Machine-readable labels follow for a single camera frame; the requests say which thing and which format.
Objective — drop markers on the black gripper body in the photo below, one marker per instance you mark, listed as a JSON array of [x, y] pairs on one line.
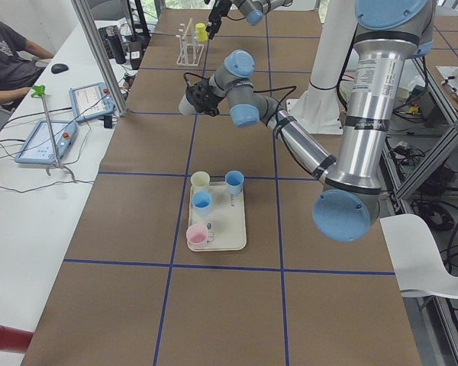
[[216, 14], [206, 102]]

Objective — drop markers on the grey plastic cup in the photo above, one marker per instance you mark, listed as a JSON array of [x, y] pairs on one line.
[[185, 107]]

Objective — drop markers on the yellow plastic cup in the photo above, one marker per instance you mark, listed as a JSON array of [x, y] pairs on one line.
[[200, 32]]

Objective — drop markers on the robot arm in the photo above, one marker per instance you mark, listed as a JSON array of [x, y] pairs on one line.
[[387, 34], [252, 11]]

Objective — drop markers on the pale yellow cup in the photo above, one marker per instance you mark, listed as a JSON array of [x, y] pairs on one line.
[[200, 181]]

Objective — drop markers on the light blue cup rear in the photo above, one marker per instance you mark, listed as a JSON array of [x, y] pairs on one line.
[[234, 182]]

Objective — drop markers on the blue plastic cup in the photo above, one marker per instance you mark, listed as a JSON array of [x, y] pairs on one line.
[[201, 203]]

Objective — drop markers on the pink plastic cup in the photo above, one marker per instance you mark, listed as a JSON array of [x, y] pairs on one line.
[[197, 236]]

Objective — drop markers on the black bottle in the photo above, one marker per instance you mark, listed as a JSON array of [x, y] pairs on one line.
[[115, 45]]

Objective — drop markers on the far teach pendant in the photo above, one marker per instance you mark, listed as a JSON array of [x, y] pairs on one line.
[[90, 102]]

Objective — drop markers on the teach pendant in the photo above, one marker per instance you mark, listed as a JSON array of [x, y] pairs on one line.
[[38, 149], [90, 102]]

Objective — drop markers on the white plastic tray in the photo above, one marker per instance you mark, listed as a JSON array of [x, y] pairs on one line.
[[225, 222]]

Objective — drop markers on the black computer mouse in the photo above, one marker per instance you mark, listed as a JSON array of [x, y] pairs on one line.
[[59, 68]]

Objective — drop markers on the near teach pendant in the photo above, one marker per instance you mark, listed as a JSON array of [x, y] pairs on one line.
[[38, 149]]

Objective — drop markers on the person in grey shirt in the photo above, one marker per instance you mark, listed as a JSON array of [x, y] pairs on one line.
[[17, 74]]

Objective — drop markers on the white chair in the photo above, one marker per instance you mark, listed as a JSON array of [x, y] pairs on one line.
[[416, 260]]

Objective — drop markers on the red cylinder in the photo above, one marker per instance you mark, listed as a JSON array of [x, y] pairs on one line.
[[14, 340]]

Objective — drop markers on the white wire cup rack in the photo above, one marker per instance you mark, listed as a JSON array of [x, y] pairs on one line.
[[190, 50]]

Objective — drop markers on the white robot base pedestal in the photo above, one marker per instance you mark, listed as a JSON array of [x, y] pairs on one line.
[[317, 110]]

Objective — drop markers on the aluminium frame post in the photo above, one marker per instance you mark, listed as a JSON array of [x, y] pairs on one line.
[[90, 30]]

